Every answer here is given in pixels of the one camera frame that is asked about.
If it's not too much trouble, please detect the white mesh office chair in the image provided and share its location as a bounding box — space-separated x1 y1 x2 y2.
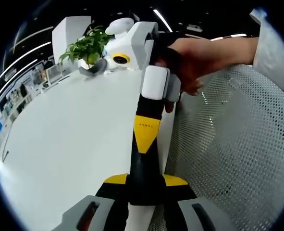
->
45 64 70 85

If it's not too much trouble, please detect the green leafy plant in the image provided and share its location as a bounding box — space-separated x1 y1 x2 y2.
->
59 25 115 65

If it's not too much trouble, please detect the light grey sleeve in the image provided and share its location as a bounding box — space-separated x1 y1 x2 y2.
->
249 8 284 102

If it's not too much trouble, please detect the black remote control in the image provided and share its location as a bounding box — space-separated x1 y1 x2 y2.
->
129 125 166 206

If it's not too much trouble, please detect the grey plant pot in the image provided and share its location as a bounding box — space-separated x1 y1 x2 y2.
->
78 59 109 77

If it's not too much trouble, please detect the person's right hand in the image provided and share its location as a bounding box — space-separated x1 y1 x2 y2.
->
155 37 219 96

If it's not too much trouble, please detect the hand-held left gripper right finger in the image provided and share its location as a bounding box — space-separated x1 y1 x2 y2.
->
160 174 229 231

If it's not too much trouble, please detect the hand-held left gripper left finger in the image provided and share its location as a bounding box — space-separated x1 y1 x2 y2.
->
51 173 130 231

